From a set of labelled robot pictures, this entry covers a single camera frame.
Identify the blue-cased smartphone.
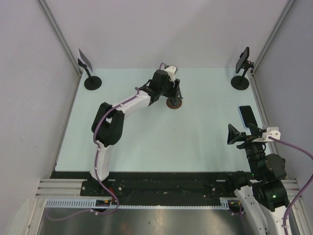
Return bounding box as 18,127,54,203
239,105,257,128

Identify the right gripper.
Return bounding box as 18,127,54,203
226,122,267,178

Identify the black phone stand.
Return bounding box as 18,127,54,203
231,60,254,91
78,59,102,91

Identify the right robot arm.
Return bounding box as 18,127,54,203
225,123,291,235

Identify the white cable duct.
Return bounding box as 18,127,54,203
45,197,239,211

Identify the black smartphone on right stand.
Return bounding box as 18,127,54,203
235,47,249,73

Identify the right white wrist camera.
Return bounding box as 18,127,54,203
253,127,281,142

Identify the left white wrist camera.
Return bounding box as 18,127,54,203
163,66,178,82

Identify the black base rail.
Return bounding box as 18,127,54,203
50,171,257,206

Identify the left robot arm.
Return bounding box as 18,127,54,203
90,63,183,196

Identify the rusty round phone stand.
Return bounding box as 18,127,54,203
166,95,182,109

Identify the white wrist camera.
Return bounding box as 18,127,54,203
163,66,178,82
253,127,281,142

